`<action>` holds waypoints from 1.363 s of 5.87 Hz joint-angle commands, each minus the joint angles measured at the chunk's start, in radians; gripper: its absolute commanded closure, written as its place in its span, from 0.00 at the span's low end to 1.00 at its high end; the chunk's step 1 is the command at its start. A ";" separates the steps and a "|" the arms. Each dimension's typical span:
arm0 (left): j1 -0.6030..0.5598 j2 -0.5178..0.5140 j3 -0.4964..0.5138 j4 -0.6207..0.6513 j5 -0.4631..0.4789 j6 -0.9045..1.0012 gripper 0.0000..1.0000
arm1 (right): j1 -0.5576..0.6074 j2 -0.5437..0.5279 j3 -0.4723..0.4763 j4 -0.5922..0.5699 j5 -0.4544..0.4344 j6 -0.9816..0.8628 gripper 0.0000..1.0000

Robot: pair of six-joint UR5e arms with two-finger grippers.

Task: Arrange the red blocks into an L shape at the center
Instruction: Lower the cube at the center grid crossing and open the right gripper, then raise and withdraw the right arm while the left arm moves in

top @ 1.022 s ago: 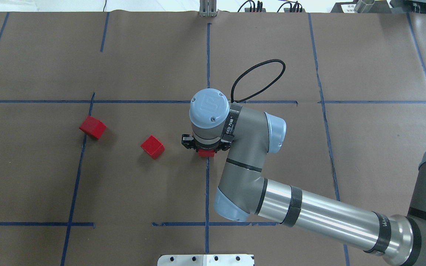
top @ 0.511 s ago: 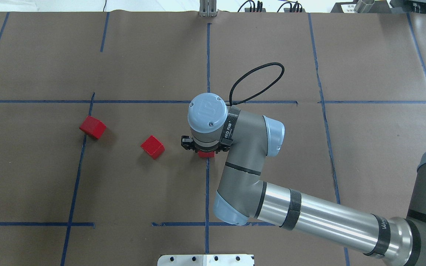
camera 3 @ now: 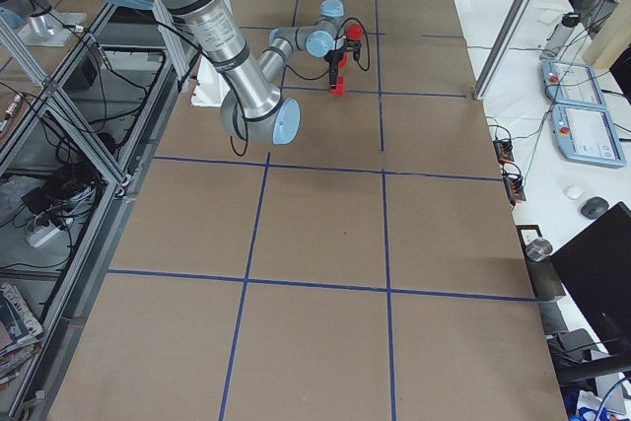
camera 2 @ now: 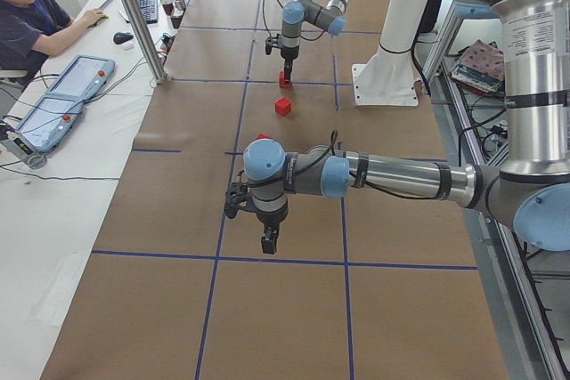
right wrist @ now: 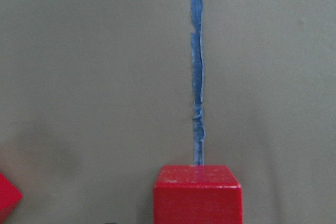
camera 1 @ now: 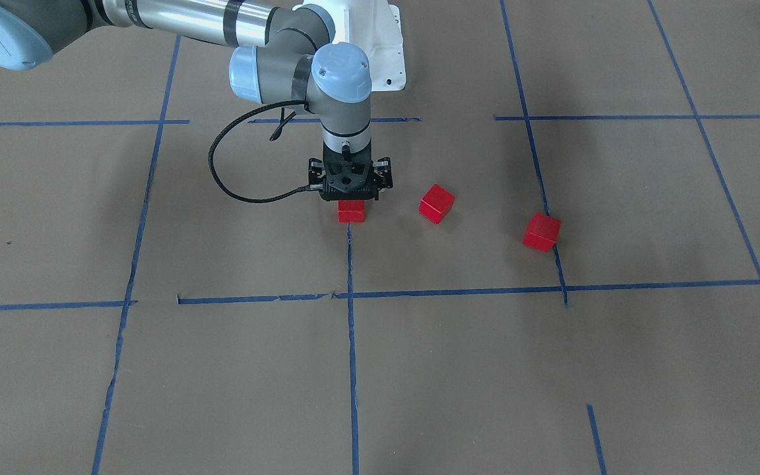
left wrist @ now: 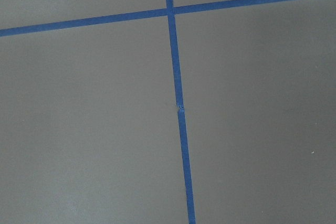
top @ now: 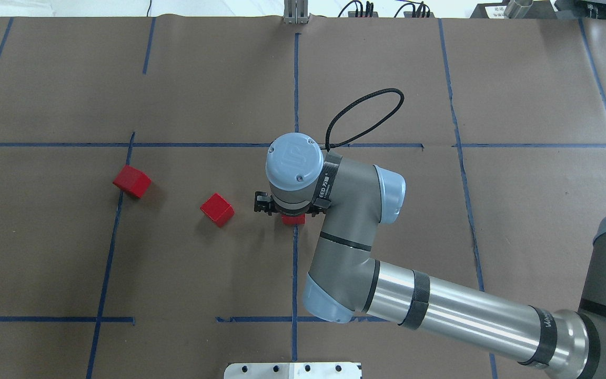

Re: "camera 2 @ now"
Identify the red block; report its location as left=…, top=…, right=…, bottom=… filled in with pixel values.
left=255, top=133, right=272, bottom=141
left=279, top=70, right=292, bottom=88
left=274, top=97, right=292, bottom=117

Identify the metal cup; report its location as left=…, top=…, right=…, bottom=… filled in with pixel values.
left=173, top=0, right=186, bottom=12

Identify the lower teach pendant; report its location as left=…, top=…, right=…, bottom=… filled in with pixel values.
left=17, top=95, right=84, bottom=153

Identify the black keyboard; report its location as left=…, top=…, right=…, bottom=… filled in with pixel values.
left=136, top=0, right=159, bottom=24

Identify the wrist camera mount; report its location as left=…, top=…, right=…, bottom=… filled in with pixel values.
left=265, top=35, right=281, bottom=55
left=224, top=170, right=257, bottom=219

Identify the teach pendant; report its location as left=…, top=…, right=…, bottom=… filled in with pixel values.
left=17, top=95, right=84, bottom=153
left=45, top=55, right=116, bottom=101

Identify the black computer mouse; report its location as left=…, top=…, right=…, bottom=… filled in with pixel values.
left=112, top=31, right=134, bottom=45

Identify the aluminium frame post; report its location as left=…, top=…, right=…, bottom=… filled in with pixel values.
left=121, top=0, right=167, bottom=85

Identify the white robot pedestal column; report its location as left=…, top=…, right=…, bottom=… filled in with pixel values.
left=353, top=0, right=428, bottom=107

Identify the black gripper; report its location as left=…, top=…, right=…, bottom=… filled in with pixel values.
left=256, top=206, right=289, bottom=255
left=281, top=45, right=297, bottom=85

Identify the seated person dark shirt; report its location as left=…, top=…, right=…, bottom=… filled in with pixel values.
left=1, top=0, right=106, bottom=86

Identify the upper teach pendant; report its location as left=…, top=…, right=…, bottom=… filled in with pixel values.
left=45, top=55, right=116, bottom=101

